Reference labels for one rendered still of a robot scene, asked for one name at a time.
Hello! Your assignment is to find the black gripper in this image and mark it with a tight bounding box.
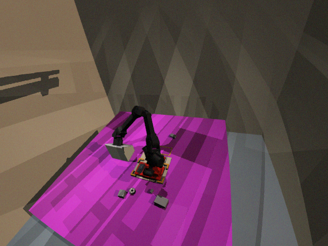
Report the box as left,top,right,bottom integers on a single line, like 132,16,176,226
142,158,154,177

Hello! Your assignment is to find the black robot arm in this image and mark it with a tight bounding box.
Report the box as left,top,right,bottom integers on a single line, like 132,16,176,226
112,106,165,168

